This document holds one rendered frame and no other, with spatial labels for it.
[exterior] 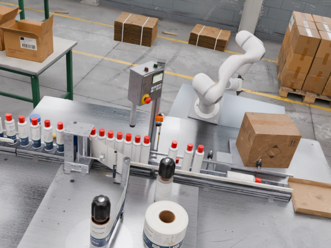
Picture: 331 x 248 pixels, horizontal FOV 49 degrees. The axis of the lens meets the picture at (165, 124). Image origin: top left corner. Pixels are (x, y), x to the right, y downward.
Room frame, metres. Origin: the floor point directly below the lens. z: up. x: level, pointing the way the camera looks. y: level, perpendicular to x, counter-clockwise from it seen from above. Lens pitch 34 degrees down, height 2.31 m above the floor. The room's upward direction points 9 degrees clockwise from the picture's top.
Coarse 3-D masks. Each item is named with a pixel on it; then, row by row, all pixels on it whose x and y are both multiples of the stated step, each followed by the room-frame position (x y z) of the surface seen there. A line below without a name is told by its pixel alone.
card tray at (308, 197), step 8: (296, 184) 1.73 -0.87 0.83; (304, 184) 1.74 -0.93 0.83; (312, 184) 1.74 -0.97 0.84; (320, 184) 1.74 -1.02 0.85; (328, 184) 1.74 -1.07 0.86; (296, 192) 1.65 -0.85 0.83; (304, 192) 1.66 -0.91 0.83; (312, 192) 1.67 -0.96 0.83; (320, 192) 1.69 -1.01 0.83; (328, 192) 1.70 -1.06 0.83; (296, 200) 1.58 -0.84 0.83; (304, 200) 1.59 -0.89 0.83; (312, 200) 1.60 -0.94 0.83; (320, 200) 1.61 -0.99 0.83; (328, 200) 1.63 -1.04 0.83; (296, 208) 1.52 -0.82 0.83; (304, 208) 1.49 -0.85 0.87; (312, 208) 1.54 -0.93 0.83; (320, 208) 1.55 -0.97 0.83; (328, 208) 1.56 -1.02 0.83; (320, 216) 1.49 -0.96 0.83; (328, 216) 1.49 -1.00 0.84
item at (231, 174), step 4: (228, 172) 1.63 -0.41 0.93; (232, 172) 1.63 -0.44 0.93; (228, 176) 1.61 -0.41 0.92; (232, 176) 1.61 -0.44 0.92; (236, 176) 1.61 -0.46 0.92; (240, 176) 1.61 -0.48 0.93; (244, 176) 1.62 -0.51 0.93; (248, 176) 1.62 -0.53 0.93; (252, 176) 1.62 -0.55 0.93; (244, 180) 1.60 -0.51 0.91; (248, 180) 1.60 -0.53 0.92; (252, 180) 1.60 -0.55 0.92; (256, 180) 1.61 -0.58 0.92; (260, 180) 1.61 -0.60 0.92
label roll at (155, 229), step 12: (156, 204) 1.20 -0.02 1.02; (168, 204) 1.21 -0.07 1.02; (156, 216) 1.13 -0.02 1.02; (168, 216) 1.17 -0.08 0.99; (180, 216) 1.15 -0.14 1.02; (144, 228) 1.10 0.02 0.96; (156, 228) 1.06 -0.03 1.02; (168, 228) 1.07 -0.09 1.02; (180, 228) 1.08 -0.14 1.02; (144, 240) 1.09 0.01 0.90; (156, 240) 1.04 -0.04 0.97; (168, 240) 1.04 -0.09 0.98; (180, 240) 1.07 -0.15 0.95
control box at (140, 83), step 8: (144, 64) 1.75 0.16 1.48; (152, 64) 1.77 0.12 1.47; (136, 72) 1.65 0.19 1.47; (144, 72) 1.66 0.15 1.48; (152, 72) 1.69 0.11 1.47; (136, 80) 1.65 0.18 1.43; (144, 80) 1.63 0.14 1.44; (136, 88) 1.65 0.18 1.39; (144, 88) 1.64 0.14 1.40; (128, 96) 1.68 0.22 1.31; (136, 96) 1.64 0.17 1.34; (144, 96) 1.64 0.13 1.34; (152, 96) 1.70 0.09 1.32; (160, 96) 1.76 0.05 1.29; (136, 104) 1.64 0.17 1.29
